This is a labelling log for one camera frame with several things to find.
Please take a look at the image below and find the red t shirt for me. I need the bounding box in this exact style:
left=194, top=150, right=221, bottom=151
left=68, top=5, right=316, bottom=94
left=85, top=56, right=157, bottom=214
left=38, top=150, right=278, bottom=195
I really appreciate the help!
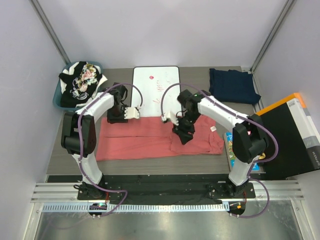
left=96, top=115, right=224, bottom=162

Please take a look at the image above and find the yellow cup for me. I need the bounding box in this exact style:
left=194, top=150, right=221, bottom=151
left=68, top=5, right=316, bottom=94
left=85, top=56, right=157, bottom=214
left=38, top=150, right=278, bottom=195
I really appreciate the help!
left=258, top=153, right=266, bottom=160

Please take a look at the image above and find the white board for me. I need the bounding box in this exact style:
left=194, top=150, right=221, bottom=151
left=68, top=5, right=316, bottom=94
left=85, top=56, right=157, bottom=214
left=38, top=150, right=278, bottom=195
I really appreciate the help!
left=131, top=66, right=182, bottom=117

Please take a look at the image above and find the right aluminium corner post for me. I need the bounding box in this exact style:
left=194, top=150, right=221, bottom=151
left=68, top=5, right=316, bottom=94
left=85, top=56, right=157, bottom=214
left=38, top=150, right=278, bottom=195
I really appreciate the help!
left=250, top=0, right=297, bottom=73

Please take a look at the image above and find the teal laundry basket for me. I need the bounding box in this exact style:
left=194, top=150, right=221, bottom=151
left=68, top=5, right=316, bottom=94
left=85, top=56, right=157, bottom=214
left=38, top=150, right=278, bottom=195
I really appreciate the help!
left=52, top=61, right=103, bottom=109

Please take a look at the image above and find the aluminium frame rail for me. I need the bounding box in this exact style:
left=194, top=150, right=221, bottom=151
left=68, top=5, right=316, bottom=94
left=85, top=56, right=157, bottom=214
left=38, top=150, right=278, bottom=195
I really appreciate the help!
left=30, top=181, right=305, bottom=213

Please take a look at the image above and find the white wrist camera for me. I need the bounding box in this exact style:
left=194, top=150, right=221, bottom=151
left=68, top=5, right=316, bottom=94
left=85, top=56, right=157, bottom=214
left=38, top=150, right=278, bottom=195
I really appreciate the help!
left=124, top=106, right=141, bottom=120
left=161, top=111, right=179, bottom=126

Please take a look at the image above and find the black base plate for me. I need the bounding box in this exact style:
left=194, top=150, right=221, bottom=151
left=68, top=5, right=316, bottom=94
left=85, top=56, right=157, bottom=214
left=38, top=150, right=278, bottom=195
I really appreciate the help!
left=47, top=174, right=261, bottom=206

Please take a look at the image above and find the left aluminium corner post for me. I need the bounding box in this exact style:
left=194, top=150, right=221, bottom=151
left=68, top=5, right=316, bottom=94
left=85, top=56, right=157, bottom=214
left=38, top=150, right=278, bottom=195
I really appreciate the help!
left=29, top=0, right=71, bottom=65

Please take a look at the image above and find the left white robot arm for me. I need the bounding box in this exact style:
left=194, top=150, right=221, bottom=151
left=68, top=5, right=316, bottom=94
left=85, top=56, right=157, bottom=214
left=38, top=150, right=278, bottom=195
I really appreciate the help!
left=61, top=83, right=128, bottom=200

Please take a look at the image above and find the folded navy t shirt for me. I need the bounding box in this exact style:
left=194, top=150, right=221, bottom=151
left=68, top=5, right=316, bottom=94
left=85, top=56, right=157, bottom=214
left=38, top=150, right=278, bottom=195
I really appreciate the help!
left=209, top=68, right=261, bottom=105

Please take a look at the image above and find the aluminium corner post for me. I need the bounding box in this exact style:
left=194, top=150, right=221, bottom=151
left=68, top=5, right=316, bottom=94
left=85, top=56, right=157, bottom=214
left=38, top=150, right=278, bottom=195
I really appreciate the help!
left=250, top=0, right=297, bottom=73
left=29, top=0, right=71, bottom=65

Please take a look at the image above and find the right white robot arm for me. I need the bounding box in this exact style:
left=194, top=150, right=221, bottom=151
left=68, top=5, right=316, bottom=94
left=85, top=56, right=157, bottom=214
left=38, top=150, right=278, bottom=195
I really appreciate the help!
left=172, top=90, right=269, bottom=198

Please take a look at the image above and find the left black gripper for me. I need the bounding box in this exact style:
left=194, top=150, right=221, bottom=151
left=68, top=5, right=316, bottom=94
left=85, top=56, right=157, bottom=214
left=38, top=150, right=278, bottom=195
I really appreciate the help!
left=107, top=105, right=129, bottom=124

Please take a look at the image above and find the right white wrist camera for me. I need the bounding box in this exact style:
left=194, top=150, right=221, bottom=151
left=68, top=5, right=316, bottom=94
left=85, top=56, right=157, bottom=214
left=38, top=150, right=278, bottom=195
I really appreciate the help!
left=161, top=111, right=179, bottom=126

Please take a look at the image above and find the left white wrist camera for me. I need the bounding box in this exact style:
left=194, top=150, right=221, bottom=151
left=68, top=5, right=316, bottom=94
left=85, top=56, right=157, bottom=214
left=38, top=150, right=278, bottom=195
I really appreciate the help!
left=124, top=106, right=141, bottom=120

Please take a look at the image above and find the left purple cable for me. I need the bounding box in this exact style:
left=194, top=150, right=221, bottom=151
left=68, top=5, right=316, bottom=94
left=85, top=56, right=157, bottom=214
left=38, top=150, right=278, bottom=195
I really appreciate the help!
left=77, top=82, right=145, bottom=217

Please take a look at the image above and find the blue illustrated book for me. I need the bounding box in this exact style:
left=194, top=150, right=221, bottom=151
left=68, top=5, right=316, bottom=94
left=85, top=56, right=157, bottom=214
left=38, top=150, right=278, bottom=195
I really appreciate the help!
left=224, top=131, right=261, bottom=173

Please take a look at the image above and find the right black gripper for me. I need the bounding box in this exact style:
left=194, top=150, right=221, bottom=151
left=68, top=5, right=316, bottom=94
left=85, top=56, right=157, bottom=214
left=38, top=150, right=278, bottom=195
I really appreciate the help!
left=172, top=110, right=202, bottom=145

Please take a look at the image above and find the black floral t shirt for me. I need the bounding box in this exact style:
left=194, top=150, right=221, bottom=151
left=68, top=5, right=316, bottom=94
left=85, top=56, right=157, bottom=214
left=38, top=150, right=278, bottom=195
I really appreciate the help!
left=58, top=61, right=109, bottom=109

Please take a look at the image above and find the black orange box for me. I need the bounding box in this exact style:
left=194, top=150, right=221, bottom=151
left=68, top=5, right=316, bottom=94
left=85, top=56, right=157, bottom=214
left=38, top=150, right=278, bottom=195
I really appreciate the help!
left=256, top=92, right=320, bottom=180

